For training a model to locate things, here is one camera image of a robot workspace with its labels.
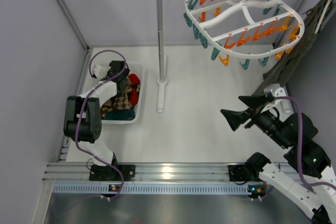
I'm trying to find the tan green argyle sock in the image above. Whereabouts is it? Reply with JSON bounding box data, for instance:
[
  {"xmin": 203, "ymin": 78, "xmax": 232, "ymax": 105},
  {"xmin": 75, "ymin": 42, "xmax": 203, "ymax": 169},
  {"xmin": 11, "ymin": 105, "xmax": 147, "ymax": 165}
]
[{"xmin": 113, "ymin": 77, "xmax": 133, "ymax": 111}]

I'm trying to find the brown argyle sock long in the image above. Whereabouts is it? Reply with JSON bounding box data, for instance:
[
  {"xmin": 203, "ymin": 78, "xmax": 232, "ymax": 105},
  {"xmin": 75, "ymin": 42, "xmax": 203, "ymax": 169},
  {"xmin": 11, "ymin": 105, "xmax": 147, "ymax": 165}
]
[{"xmin": 100, "ymin": 104, "xmax": 113, "ymax": 116}]

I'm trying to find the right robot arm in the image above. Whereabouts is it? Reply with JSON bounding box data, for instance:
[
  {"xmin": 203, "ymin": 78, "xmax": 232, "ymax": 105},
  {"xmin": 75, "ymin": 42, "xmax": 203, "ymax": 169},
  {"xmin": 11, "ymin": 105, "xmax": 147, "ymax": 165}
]
[{"xmin": 221, "ymin": 92, "xmax": 335, "ymax": 223}]

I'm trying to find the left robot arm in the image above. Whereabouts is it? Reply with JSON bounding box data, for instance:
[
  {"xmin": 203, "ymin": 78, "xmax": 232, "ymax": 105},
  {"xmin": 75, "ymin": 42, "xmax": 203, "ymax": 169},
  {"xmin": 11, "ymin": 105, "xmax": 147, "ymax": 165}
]
[{"xmin": 64, "ymin": 60, "xmax": 129, "ymax": 178}]

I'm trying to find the white clip sock hanger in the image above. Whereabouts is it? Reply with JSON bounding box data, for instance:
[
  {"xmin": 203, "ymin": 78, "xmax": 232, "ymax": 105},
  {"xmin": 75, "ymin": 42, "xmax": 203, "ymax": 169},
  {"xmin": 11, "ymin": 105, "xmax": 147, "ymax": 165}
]
[{"xmin": 183, "ymin": 0, "xmax": 305, "ymax": 63}]

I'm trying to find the white plastic laundry basket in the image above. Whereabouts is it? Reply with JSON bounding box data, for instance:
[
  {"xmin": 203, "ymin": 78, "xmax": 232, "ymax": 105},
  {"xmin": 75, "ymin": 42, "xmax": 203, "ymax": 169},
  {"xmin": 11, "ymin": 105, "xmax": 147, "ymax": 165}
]
[{"xmin": 91, "ymin": 62, "xmax": 145, "ymax": 124}]

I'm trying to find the red sock in basket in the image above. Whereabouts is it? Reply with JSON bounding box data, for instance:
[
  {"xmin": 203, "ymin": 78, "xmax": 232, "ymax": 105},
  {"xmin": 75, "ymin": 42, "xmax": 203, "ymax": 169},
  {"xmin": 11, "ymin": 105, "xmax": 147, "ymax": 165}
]
[{"xmin": 128, "ymin": 73, "xmax": 141, "ymax": 107}]

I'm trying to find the teal sock in basket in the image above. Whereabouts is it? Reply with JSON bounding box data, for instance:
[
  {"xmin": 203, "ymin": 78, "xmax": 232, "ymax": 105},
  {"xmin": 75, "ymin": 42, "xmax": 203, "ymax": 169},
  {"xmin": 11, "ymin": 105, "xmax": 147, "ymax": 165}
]
[{"xmin": 102, "ymin": 110, "xmax": 135, "ymax": 121}]

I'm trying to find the olive green hanging garment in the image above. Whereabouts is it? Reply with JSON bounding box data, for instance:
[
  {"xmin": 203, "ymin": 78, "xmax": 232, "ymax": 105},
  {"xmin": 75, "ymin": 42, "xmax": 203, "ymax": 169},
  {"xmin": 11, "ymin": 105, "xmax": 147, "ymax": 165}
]
[{"xmin": 252, "ymin": 0, "xmax": 334, "ymax": 96}]

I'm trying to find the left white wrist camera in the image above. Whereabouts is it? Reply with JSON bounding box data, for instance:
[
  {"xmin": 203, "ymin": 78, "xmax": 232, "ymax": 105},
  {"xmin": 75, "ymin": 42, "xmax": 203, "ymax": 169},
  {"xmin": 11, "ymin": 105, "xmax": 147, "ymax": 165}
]
[{"xmin": 91, "ymin": 65, "xmax": 109, "ymax": 80}]

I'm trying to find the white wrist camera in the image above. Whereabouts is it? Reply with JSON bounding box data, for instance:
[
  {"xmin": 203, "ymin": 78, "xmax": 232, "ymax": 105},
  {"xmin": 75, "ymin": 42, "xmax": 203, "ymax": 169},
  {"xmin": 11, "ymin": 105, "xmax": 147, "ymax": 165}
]
[
  {"xmin": 91, "ymin": 65, "xmax": 109, "ymax": 80},
  {"xmin": 264, "ymin": 83, "xmax": 286, "ymax": 106}
]

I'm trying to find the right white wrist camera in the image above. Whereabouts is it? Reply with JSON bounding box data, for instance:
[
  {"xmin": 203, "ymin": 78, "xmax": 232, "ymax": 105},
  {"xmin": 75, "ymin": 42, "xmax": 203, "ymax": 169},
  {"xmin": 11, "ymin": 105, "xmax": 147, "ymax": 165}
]
[{"xmin": 264, "ymin": 83, "xmax": 286, "ymax": 106}]

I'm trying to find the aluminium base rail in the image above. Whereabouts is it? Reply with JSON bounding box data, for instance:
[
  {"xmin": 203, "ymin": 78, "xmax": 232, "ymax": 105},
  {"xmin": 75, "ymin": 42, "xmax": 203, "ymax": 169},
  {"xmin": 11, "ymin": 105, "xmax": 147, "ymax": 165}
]
[{"xmin": 43, "ymin": 163, "xmax": 264, "ymax": 196}]

